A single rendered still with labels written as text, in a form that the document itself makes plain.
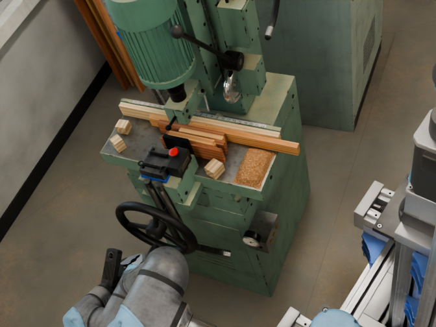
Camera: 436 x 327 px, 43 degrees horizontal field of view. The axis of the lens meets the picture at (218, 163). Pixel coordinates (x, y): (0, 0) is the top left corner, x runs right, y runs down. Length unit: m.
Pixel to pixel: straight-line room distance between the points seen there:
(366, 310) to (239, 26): 0.90
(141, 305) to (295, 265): 1.40
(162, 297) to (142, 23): 0.68
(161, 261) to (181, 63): 0.58
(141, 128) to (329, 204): 1.11
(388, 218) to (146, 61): 0.83
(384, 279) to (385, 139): 1.31
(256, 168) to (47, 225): 1.62
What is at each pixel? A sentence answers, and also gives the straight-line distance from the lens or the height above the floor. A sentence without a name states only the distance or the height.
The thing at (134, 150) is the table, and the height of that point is 0.90.
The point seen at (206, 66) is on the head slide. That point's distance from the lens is 1.73.
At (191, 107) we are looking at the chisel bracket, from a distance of 1.76.
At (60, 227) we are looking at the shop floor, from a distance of 3.01.
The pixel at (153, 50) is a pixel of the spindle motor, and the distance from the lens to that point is 1.51.
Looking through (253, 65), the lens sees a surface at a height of 1.08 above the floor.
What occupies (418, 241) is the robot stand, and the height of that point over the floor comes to 1.25.
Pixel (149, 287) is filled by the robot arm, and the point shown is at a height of 1.21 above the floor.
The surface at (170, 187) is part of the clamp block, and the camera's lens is 1.68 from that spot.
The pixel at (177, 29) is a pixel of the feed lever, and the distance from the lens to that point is 1.38.
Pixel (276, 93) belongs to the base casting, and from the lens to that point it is 2.05.
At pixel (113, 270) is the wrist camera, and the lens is 1.76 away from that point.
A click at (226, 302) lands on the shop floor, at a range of 2.52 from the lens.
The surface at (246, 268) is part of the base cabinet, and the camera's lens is 2.27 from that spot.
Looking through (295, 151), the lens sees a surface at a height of 0.92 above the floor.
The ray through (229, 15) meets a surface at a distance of 1.65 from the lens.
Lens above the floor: 2.29
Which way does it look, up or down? 52 degrees down
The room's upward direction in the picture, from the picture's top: 20 degrees counter-clockwise
